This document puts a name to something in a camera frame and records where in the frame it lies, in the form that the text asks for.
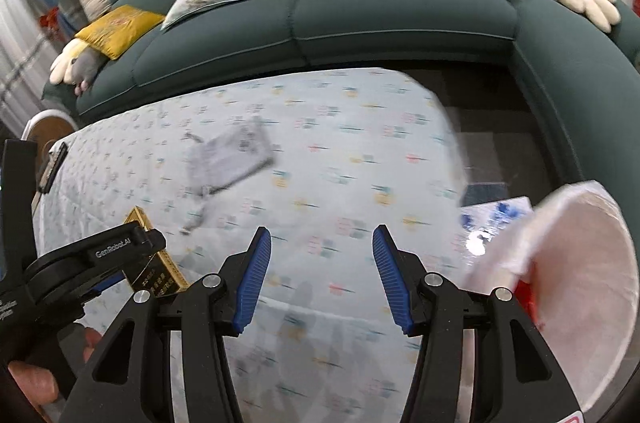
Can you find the yellow embroidered cushion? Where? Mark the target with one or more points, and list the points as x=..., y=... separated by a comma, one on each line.
x=117, y=28

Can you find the blue patterned white box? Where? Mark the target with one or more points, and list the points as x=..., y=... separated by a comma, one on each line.
x=495, y=218

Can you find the grey translucent plastic wrapper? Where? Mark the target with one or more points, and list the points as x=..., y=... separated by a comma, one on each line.
x=230, y=153

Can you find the gold black box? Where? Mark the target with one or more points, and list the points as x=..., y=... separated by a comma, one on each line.
x=160, y=278

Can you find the round wooden stool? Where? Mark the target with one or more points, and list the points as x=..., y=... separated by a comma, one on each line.
x=47, y=130

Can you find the white curtain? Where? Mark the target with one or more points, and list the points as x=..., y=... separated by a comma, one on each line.
x=20, y=53

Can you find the teal fabric sofa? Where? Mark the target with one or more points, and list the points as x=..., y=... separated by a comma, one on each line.
x=400, y=13

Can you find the floral tablecloth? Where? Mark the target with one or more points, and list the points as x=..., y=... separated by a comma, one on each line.
x=325, y=153

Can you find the person's left hand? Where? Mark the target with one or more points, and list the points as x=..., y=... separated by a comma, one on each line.
x=35, y=385

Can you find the grey plush toy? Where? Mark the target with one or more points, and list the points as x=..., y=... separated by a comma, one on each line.
x=85, y=65

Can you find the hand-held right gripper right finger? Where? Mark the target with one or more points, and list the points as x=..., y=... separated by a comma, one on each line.
x=390, y=283

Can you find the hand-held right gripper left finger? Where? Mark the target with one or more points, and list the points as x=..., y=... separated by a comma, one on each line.
x=252, y=283

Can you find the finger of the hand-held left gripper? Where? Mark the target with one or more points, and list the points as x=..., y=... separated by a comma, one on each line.
x=150, y=244
x=107, y=284

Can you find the bin with white bag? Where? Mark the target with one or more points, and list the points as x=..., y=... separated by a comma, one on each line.
x=590, y=303

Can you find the red tassel ornament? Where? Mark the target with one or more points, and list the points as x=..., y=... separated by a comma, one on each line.
x=50, y=22

